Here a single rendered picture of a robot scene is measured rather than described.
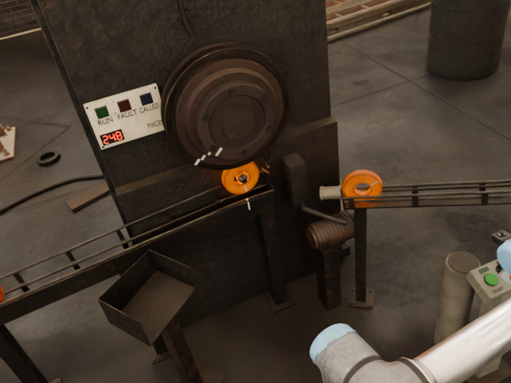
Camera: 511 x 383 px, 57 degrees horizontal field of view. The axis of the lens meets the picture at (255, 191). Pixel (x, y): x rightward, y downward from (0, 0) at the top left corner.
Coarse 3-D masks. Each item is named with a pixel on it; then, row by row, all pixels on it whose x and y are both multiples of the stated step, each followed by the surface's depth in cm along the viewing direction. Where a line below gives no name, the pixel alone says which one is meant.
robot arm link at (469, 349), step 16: (480, 320) 103; (496, 320) 101; (464, 336) 99; (480, 336) 99; (496, 336) 99; (432, 352) 98; (448, 352) 97; (464, 352) 97; (480, 352) 97; (496, 352) 98; (368, 368) 95; (384, 368) 95; (400, 368) 94; (416, 368) 93; (432, 368) 94; (448, 368) 95; (464, 368) 95; (480, 368) 98
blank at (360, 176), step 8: (352, 176) 187; (360, 176) 186; (368, 176) 185; (376, 176) 186; (344, 184) 190; (352, 184) 189; (368, 184) 188; (376, 184) 187; (344, 192) 192; (352, 192) 191; (360, 192) 193; (368, 192) 191; (376, 192) 189
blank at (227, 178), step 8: (240, 168) 186; (248, 168) 188; (256, 168) 190; (224, 176) 186; (232, 176) 187; (248, 176) 192; (256, 176) 192; (224, 184) 188; (232, 184) 189; (240, 184) 192; (248, 184) 192; (232, 192) 191; (240, 192) 193
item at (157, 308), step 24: (144, 264) 177; (168, 264) 176; (120, 288) 170; (144, 288) 178; (168, 288) 176; (192, 288) 174; (120, 312) 156; (144, 312) 170; (168, 312) 168; (144, 336) 156; (168, 336) 181; (192, 360) 198
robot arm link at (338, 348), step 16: (320, 336) 105; (336, 336) 103; (352, 336) 103; (320, 352) 103; (336, 352) 101; (352, 352) 99; (368, 352) 99; (320, 368) 104; (336, 368) 99; (352, 368) 96
